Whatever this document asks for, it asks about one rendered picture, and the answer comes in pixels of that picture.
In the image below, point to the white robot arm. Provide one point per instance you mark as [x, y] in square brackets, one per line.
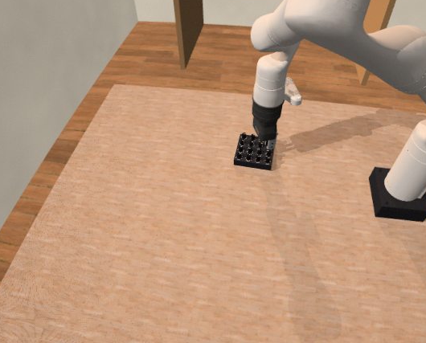
[397, 55]

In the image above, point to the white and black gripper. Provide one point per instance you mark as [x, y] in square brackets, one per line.
[266, 109]

